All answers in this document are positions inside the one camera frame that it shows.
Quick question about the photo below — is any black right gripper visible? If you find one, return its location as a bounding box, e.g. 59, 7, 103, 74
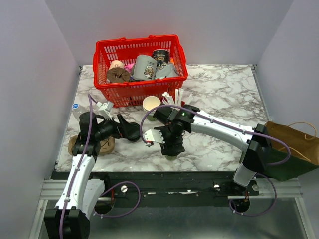
154, 123, 184, 156

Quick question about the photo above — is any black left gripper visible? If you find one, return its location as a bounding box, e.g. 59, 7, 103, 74
95, 114, 140, 141

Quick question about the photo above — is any black plastic cup lid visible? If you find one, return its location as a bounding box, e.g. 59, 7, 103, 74
125, 122, 141, 142

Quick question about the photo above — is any green paper coffee cup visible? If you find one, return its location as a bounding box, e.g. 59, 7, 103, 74
165, 155, 178, 161

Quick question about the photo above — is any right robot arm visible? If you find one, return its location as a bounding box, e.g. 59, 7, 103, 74
154, 105, 271, 195

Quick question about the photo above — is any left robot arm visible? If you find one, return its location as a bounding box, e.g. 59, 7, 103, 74
44, 112, 140, 239

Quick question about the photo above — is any brown cardboard cup carrier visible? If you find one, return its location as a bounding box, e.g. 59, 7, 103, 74
68, 135, 116, 156

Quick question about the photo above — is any red plastic shopping basket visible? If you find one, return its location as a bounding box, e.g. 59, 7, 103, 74
93, 34, 188, 107

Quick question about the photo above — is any stack of green paper cups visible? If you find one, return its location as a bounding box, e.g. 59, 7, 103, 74
142, 96, 161, 121

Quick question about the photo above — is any white wrapped straws bundle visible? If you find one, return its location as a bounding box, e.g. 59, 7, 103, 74
161, 88, 194, 107

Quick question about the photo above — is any clear plastic water bottle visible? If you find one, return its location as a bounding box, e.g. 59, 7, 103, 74
72, 103, 83, 121

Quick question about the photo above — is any brown crumpled cloth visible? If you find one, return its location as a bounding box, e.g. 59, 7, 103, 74
107, 67, 131, 83

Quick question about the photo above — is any grey printed cup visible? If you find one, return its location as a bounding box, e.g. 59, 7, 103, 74
132, 55, 157, 81

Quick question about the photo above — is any beige cup in basket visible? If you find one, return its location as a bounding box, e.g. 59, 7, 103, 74
109, 60, 124, 70

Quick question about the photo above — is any grey cloth in basket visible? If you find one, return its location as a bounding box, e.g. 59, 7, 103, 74
155, 64, 178, 79

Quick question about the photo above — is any black printed can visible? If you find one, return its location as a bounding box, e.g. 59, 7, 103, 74
152, 49, 170, 70

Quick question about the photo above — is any green bag holder stand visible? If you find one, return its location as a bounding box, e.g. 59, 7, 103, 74
261, 146, 319, 181

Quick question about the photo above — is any brown paper bag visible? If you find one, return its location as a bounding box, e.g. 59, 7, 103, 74
265, 121, 319, 166

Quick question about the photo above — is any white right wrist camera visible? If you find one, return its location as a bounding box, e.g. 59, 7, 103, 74
143, 129, 165, 147

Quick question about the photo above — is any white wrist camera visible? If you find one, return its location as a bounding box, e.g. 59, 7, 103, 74
143, 129, 165, 147
96, 101, 114, 120

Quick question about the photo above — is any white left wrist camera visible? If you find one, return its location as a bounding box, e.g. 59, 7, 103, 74
96, 101, 114, 120

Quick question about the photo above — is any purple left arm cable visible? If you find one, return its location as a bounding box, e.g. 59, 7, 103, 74
59, 94, 142, 239

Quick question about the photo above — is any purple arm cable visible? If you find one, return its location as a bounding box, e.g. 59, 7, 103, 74
59, 94, 142, 239
139, 104, 292, 217

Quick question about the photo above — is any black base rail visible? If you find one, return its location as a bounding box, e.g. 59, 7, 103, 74
85, 172, 262, 213

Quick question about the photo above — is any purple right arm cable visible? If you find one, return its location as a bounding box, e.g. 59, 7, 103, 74
139, 104, 292, 217

